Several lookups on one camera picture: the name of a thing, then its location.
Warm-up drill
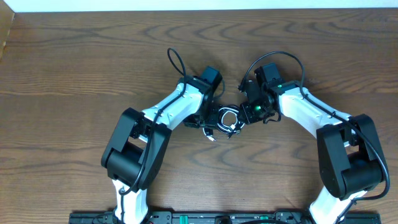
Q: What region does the white usb cable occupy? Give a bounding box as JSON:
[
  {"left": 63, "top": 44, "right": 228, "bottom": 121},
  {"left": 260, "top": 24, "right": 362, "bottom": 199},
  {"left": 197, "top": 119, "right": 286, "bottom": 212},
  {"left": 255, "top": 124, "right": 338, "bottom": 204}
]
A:
[{"left": 202, "top": 105, "right": 242, "bottom": 142}]

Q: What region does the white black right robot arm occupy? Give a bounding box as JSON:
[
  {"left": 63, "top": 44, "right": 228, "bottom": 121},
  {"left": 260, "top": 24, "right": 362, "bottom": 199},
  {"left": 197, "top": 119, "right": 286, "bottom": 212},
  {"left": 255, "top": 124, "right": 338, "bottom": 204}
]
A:
[{"left": 239, "top": 79, "right": 391, "bottom": 223}]

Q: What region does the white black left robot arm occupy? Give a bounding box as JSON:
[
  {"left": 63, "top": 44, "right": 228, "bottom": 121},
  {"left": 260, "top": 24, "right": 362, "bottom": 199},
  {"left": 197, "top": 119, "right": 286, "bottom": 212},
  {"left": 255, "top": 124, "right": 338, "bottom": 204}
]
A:
[{"left": 101, "top": 77, "right": 224, "bottom": 223}]

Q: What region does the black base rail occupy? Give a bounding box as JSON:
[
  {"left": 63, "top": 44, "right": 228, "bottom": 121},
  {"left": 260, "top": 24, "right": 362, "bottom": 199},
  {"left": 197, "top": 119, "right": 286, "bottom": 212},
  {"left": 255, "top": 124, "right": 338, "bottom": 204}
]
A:
[{"left": 68, "top": 208, "right": 382, "bottom": 224}]

